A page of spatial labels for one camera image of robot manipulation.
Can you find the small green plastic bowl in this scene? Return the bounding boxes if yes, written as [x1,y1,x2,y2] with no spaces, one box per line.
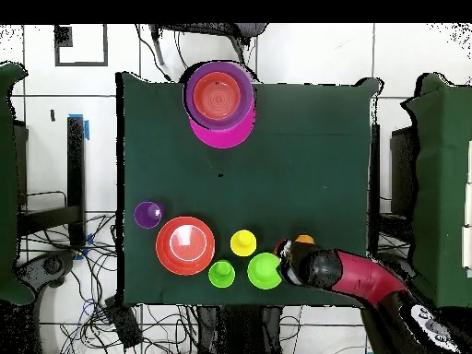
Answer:
[247,252,284,290]

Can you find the pink plastic bowl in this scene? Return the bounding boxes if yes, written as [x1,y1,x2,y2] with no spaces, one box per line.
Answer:
[188,104,257,149]

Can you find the purple plastic cup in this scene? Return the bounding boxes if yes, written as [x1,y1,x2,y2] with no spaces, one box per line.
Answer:
[133,201,165,230]

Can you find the purple plastic bowl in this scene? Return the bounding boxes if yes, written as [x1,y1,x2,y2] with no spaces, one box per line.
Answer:
[183,61,255,131]

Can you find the small red-orange plastic bowl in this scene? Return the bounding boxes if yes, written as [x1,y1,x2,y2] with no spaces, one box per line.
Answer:
[192,71,242,121]

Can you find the yellow plastic cup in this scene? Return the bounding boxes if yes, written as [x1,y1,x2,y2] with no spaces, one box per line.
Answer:
[229,229,258,258]

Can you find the green plastic cup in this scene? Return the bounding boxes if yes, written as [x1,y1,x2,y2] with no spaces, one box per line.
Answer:
[207,259,236,289]

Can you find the large red-orange plastic bowl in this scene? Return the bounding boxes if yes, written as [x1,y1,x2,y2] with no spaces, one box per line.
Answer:
[155,216,217,277]

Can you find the black metal stand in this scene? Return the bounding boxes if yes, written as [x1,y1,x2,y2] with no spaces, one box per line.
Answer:
[16,115,88,248]
[368,123,418,241]

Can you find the dark green tablecloth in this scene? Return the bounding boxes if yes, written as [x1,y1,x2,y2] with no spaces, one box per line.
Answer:
[115,71,381,307]

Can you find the green cloth side table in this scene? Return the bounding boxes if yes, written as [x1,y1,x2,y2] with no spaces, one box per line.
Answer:
[401,72,472,309]
[0,61,36,305]

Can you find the black power box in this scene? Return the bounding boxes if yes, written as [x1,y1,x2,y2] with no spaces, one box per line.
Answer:
[104,294,144,349]

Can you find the blue tape strip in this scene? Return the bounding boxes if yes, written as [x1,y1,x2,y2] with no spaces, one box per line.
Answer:
[67,112,90,141]

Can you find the black chair base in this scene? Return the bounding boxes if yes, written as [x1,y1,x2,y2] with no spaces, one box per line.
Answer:
[14,248,78,307]

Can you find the tangle of floor cables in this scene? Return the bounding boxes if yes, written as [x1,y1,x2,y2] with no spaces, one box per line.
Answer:
[18,211,207,354]

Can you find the black camera tripod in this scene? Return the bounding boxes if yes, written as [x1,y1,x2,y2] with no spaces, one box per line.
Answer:
[148,23,268,77]

